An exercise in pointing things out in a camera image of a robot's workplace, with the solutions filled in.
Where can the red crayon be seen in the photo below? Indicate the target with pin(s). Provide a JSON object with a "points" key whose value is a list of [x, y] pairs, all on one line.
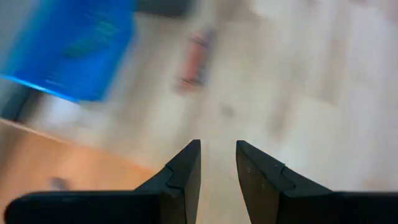
{"points": [[192, 62]]}

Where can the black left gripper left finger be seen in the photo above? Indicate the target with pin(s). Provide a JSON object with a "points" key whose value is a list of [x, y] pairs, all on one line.
{"points": [[174, 199]]}

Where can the blue plastic mesh basket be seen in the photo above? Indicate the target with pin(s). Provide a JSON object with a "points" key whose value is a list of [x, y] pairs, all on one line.
{"points": [[40, 49]]}

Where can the orange translucent plastic bin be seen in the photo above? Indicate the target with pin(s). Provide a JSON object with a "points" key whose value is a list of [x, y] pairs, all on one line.
{"points": [[62, 155]]}

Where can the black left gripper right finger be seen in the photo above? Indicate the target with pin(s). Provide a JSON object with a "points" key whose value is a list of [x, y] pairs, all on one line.
{"points": [[280, 205]]}

